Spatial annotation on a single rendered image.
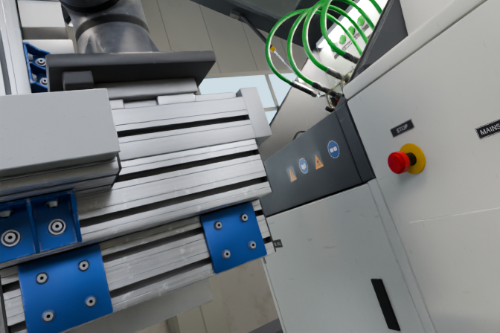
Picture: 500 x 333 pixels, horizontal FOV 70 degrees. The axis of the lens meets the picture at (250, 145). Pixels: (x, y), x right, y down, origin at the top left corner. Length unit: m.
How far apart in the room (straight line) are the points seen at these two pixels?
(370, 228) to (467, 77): 0.35
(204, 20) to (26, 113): 3.21
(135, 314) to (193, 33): 2.99
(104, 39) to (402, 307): 0.70
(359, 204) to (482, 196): 0.26
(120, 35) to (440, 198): 0.55
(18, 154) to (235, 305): 2.52
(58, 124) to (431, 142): 0.51
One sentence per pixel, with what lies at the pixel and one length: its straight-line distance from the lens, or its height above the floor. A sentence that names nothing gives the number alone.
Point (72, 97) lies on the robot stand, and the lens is 0.39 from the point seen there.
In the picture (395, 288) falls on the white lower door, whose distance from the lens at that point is 0.79.
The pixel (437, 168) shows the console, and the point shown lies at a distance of 0.62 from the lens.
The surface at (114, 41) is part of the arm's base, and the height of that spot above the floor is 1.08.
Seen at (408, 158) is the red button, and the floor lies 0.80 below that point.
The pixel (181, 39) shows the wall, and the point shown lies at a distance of 3.32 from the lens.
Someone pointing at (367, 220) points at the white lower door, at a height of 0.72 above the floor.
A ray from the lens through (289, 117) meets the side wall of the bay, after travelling 1.46.
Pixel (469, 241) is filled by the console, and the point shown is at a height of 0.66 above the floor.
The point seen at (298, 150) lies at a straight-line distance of 0.91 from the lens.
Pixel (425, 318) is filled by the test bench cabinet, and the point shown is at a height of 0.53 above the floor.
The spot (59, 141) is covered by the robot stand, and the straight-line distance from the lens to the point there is 0.37.
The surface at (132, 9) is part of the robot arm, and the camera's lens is 0.63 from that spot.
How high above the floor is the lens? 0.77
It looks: 12 degrees up
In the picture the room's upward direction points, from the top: 18 degrees counter-clockwise
